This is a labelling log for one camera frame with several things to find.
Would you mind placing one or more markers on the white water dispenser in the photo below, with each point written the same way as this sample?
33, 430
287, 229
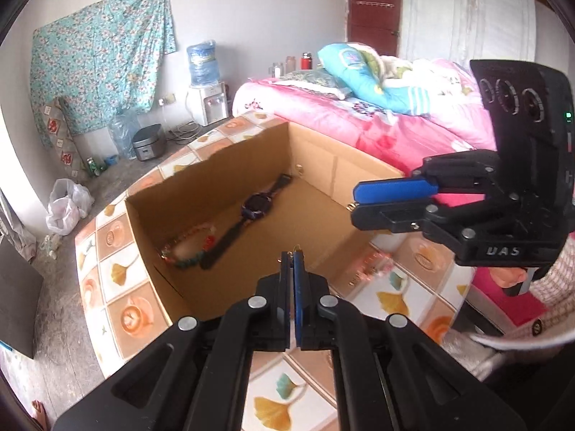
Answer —
206, 103

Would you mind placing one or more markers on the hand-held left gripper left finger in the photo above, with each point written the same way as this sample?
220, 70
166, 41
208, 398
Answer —
285, 296

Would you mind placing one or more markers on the person's right forearm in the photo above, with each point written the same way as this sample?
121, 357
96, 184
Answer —
559, 292

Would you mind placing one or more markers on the green can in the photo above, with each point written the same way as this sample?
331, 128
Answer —
92, 167

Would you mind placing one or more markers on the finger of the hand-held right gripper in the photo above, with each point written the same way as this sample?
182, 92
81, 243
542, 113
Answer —
391, 219
391, 191

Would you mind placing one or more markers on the lace trimmed patterned pillow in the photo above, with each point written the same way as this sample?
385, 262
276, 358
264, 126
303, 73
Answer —
314, 81

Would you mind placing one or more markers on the clear plastic bottle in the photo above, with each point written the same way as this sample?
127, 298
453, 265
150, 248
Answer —
123, 134

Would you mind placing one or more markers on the red jar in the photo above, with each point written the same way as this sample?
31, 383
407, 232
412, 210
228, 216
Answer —
306, 61

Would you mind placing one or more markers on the white fluffy garment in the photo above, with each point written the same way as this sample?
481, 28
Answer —
494, 345

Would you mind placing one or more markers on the white wall socket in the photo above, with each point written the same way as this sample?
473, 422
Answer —
168, 98

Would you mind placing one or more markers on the grey patterned cushion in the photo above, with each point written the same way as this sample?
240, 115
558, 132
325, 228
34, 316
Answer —
63, 143

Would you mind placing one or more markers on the glass jar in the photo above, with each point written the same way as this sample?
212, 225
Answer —
290, 64
275, 71

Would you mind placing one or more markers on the brown cardboard box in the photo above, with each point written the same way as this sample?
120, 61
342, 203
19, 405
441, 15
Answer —
314, 215

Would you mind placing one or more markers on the black cabinet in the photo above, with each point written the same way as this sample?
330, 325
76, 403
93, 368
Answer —
18, 296

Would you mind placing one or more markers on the teal floral wall cloth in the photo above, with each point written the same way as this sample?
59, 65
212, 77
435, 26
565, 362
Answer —
99, 54

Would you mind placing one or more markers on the silver rice cooker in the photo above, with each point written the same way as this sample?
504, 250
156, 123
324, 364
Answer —
148, 143

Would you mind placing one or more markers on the white wardrobe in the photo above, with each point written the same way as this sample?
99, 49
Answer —
471, 13

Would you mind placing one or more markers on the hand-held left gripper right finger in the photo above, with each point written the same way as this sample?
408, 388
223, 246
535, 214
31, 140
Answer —
300, 296

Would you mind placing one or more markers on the white plastic bag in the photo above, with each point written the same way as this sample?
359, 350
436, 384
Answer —
67, 206

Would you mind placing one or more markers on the ginkgo patterned tablecloth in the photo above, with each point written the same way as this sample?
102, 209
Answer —
117, 274

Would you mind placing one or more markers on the blue quilt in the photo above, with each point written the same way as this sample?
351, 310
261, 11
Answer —
350, 60

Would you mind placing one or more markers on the dark red door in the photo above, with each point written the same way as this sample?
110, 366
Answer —
373, 18

